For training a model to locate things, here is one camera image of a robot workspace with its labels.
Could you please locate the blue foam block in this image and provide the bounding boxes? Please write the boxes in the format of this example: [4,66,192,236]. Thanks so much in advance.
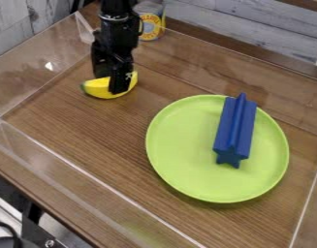
[213,93,258,169]

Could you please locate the yellow labelled tin can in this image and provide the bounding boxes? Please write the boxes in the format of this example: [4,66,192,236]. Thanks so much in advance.
[134,0,166,42]

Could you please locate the black cable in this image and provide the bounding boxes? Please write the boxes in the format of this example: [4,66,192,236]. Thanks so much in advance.
[0,221,23,248]

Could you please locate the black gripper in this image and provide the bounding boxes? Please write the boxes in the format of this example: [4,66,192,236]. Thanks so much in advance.
[91,14,142,95]

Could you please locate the black metal bracket with bolt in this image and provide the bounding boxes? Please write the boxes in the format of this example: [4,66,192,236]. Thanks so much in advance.
[21,216,67,248]

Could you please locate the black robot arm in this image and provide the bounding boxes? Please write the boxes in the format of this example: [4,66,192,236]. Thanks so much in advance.
[91,0,141,95]

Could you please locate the green round plate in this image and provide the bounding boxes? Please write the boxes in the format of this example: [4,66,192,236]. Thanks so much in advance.
[145,94,292,204]

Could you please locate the yellow toy banana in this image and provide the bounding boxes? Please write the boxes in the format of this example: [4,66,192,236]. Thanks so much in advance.
[81,71,140,99]

